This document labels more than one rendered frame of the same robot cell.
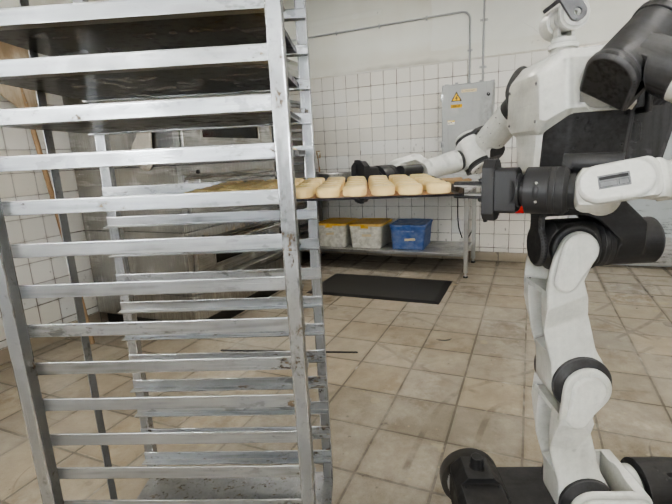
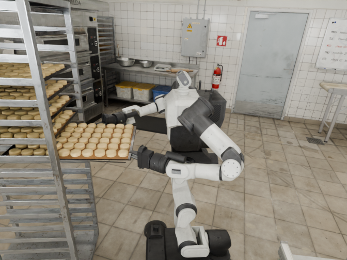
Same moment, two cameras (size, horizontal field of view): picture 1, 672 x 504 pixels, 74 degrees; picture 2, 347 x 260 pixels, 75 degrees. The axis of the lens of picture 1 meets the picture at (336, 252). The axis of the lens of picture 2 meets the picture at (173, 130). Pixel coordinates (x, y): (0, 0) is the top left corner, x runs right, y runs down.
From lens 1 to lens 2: 0.61 m
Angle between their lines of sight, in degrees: 15
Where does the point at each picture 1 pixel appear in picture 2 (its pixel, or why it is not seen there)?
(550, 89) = (170, 115)
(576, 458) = (184, 234)
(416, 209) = (167, 80)
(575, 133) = (180, 132)
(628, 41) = (189, 116)
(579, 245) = not seen: hidden behind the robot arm
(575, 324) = (184, 192)
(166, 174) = not seen: hidden behind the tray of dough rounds
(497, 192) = (142, 161)
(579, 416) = (183, 224)
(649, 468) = (211, 235)
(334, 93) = (127, 12)
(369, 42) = not seen: outside the picture
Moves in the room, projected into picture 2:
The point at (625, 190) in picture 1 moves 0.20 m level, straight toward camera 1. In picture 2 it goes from (178, 176) to (156, 205)
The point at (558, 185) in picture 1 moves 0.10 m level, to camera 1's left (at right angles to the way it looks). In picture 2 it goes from (160, 166) to (138, 167)
